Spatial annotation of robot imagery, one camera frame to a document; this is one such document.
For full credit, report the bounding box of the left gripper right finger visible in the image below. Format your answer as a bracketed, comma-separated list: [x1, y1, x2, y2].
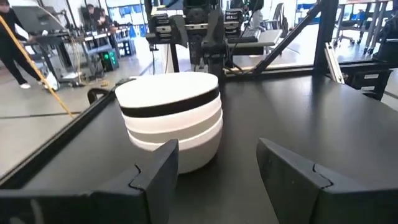
[256, 138, 398, 224]

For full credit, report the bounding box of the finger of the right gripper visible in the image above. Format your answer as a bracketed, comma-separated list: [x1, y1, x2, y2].
[170, 14, 189, 49]
[201, 9, 230, 58]

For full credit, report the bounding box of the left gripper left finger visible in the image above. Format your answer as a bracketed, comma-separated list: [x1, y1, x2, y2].
[0, 139, 180, 224]

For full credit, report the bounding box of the white bowl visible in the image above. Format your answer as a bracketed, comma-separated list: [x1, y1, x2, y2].
[129, 119, 224, 174]
[122, 95, 223, 134]
[126, 108, 224, 147]

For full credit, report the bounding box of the light gray bowl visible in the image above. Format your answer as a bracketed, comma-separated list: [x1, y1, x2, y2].
[114, 72, 220, 109]

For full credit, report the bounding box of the black bowl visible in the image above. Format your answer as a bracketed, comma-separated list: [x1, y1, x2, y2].
[119, 86, 221, 119]

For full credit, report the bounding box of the person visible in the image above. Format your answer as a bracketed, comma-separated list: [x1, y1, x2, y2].
[0, 0, 43, 90]
[85, 3, 98, 26]
[97, 8, 113, 29]
[248, 0, 266, 29]

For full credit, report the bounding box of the gray desk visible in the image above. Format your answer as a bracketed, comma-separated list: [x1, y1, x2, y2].
[228, 29, 284, 57]

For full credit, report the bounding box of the device with green light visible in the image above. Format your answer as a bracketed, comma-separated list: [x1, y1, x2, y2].
[99, 49, 121, 72]

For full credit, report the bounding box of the gray office chair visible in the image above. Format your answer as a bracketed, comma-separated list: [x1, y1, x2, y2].
[266, 2, 290, 32]

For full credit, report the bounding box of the gray equipment cart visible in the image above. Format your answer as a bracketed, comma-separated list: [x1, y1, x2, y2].
[12, 5, 74, 85]

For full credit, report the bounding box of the silver aluminium extrusion bar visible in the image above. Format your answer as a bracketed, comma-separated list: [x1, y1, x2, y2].
[324, 42, 345, 85]

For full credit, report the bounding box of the black box with labels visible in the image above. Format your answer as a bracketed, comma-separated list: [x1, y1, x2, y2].
[343, 67, 393, 101]

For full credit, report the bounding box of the wooden broom stick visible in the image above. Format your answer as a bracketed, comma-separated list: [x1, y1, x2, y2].
[0, 14, 75, 119]

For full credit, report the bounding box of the white table with legs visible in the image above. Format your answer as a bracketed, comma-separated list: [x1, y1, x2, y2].
[334, 0, 398, 55]

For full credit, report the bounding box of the black equipment stand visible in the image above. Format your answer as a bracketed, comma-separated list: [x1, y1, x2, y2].
[373, 18, 398, 63]

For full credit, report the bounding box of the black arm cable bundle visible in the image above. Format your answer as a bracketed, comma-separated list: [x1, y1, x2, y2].
[222, 46, 262, 76]

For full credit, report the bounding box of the black frame handle loop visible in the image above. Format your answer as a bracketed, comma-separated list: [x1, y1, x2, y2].
[86, 88, 110, 106]

